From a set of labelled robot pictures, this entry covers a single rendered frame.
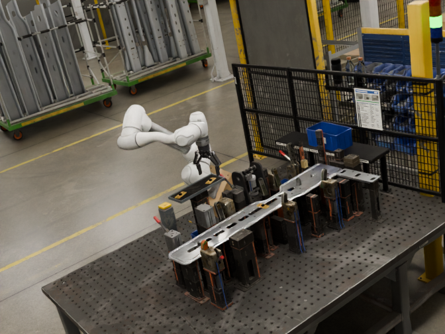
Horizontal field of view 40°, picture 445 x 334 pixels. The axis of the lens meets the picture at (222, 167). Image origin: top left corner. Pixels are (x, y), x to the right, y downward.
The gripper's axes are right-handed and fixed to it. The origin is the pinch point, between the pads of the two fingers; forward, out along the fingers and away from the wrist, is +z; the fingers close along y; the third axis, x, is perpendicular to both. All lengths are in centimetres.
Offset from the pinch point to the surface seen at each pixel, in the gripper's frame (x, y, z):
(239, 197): 1.3, 18.2, 16.9
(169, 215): -36.4, -9.5, 11.8
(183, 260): -66, 17, 21
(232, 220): -19.1, 23.2, 21.4
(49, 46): 422, -568, 2
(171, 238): -54, 2, 16
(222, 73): 595, -355, 112
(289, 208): -2, 54, 19
